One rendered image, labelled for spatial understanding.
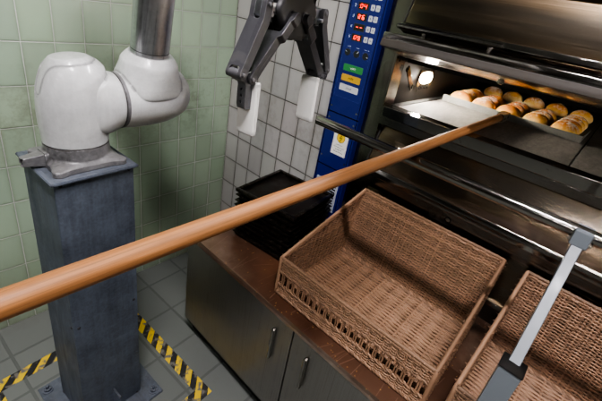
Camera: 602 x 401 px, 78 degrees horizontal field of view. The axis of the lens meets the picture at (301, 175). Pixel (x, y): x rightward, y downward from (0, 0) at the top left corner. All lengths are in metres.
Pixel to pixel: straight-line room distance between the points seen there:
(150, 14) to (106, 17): 0.63
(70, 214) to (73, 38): 0.76
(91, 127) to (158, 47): 0.27
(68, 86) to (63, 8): 0.64
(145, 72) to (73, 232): 0.46
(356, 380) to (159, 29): 1.07
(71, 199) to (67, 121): 0.20
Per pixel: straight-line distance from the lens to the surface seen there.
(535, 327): 0.88
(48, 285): 0.45
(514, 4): 1.31
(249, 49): 0.45
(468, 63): 1.16
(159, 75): 1.09
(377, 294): 1.42
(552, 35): 1.26
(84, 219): 1.14
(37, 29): 1.62
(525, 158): 1.30
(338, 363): 1.19
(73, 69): 1.03
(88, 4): 1.66
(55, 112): 1.05
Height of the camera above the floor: 1.49
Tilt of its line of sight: 26 degrees down
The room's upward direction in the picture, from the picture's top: 11 degrees clockwise
